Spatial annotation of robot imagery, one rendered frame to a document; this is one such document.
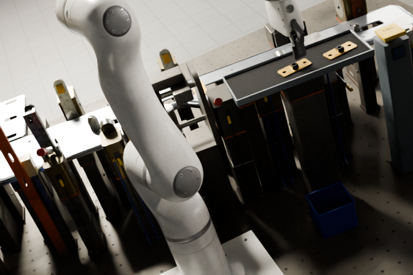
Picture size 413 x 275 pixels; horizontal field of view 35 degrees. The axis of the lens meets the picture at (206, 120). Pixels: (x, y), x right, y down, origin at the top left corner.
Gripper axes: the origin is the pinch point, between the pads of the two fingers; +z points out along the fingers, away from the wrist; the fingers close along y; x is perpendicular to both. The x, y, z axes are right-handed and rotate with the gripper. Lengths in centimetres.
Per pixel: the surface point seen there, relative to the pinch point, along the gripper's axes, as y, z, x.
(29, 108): 32, 1, 65
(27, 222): 57, 52, 83
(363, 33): 26.0, 22.0, -36.1
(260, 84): 0.0, 6.0, 10.1
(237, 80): 6.7, 6.0, 13.5
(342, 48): -2.9, 4.9, -12.4
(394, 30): -4.5, 6.0, -27.0
